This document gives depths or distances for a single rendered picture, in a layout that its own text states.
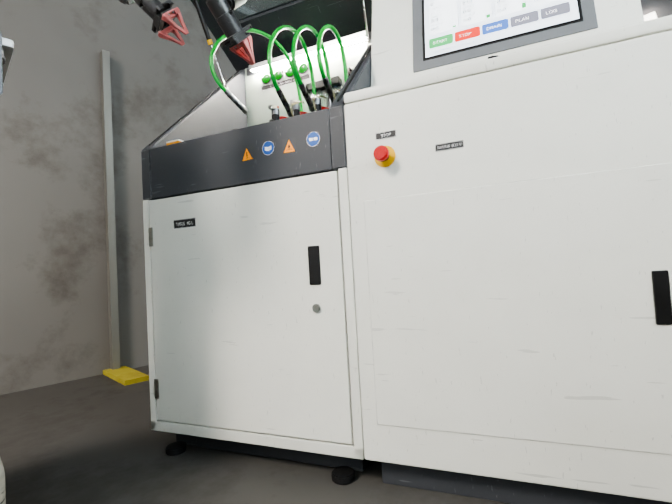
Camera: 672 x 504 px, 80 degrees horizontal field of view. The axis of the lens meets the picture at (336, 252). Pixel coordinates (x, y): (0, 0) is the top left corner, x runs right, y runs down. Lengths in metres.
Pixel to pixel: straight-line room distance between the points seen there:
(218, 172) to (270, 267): 0.33
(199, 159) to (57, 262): 1.57
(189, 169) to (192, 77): 2.02
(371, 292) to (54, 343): 2.07
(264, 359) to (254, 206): 0.42
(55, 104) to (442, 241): 2.42
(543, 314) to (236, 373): 0.79
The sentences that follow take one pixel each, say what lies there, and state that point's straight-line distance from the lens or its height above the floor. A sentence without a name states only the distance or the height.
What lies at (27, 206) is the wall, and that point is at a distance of 2.71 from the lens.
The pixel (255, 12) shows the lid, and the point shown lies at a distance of 1.88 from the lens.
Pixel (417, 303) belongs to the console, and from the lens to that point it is 0.95.
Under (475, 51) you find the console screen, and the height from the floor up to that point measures 1.13.
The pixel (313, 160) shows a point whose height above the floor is 0.82.
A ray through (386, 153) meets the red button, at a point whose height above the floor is 0.80.
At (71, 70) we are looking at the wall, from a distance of 2.99.
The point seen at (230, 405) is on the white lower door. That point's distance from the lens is 1.24.
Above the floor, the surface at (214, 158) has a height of 0.88.
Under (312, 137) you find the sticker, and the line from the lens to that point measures 1.08.
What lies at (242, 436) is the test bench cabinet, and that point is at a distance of 1.25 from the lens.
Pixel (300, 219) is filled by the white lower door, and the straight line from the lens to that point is 1.06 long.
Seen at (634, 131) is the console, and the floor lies 0.77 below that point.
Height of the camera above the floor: 0.54
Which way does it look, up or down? 2 degrees up
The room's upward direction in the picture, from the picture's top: 3 degrees counter-clockwise
